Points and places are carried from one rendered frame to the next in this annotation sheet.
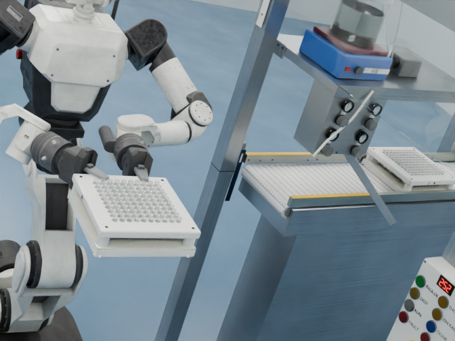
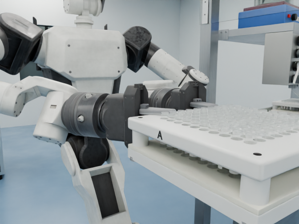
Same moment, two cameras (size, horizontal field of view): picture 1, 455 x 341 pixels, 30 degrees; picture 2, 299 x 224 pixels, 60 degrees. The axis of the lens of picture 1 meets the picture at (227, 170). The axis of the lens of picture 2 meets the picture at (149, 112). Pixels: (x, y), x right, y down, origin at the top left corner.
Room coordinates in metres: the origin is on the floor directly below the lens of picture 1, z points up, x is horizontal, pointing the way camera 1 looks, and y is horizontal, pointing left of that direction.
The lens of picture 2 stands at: (1.37, 0.32, 1.16)
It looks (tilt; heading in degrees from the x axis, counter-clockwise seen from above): 10 degrees down; 359
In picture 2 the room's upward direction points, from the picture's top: straight up
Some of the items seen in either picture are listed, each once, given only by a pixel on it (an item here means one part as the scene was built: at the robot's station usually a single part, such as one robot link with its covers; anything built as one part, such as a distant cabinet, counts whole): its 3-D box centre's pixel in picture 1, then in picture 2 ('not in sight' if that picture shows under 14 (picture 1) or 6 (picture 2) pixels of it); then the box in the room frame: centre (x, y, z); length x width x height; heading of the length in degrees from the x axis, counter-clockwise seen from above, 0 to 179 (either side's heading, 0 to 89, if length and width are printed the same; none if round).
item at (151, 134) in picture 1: (136, 133); (160, 96); (2.12, 0.27, 1.08); 0.13 x 0.07 x 0.09; 141
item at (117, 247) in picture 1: (130, 222); (234, 158); (1.75, 0.18, 1.02); 0.24 x 0.24 x 0.02; 32
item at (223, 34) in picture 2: (279, 49); (223, 34); (2.56, -0.04, 1.31); 0.05 x 0.01 x 0.04; 39
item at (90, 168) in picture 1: (97, 172); (157, 109); (1.82, 0.30, 1.09); 0.06 x 0.03 x 0.02; 64
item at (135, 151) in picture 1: (135, 162); (181, 107); (1.97, 0.23, 1.07); 0.12 x 0.10 x 0.13; 24
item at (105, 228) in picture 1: (135, 205); (236, 127); (1.75, 0.18, 1.07); 0.25 x 0.24 x 0.02; 122
